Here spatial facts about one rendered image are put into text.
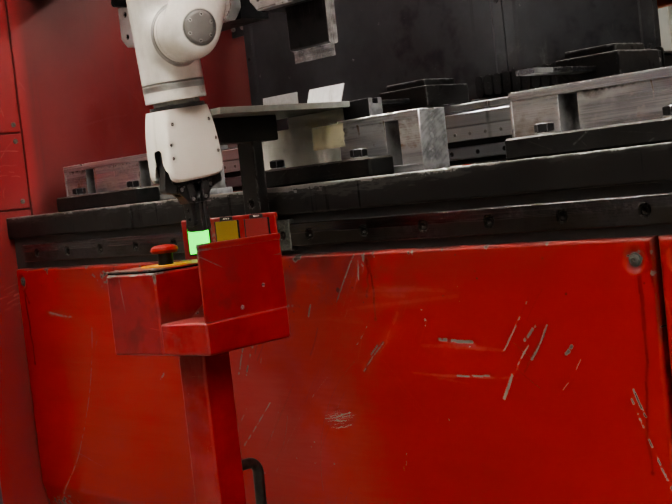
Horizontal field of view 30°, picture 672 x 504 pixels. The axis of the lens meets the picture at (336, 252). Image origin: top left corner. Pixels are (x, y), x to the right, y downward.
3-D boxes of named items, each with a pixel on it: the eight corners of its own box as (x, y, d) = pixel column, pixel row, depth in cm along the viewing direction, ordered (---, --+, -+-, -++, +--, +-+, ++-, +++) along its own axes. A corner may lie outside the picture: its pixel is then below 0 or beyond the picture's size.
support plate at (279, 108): (151, 127, 198) (150, 120, 198) (279, 119, 215) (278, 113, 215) (220, 113, 184) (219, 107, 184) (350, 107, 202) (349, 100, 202)
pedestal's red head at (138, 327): (114, 355, 180) (99, 231, 179) (196, 337, 192) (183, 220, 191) (209, 356, 166) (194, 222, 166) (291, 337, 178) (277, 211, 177)
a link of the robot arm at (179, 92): (177, 83, 177) (181, 105, 177) (129, 90, 170) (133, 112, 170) (218, 75, 171) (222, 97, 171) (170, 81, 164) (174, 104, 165)
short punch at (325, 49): (291, 64, 212) (285, 7, 212) (300, 63, 214) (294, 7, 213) (330, 55, 205) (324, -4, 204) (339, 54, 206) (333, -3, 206)
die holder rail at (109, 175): (68, 211, 268) (62, 167, 267) (92, 208, 272) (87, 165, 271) (207, 195, 231) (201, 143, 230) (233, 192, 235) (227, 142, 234)
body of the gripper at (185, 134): (184, 98, 177) (199, 176, 178) (129, 106, 169) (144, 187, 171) (221, 90, 172) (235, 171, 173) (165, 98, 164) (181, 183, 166)
